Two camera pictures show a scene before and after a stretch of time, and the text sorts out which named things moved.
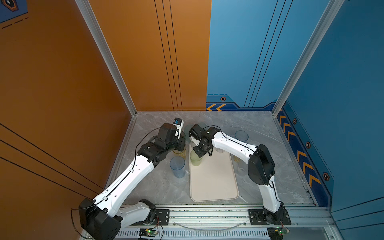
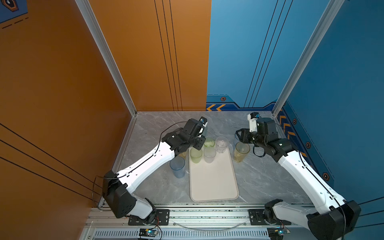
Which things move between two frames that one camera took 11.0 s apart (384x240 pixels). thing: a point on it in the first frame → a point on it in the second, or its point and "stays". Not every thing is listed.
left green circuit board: (147, 232) stays
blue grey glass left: (177, 164) stays
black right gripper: (200, 154) → (243, 134)
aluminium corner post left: (93, 25) stays
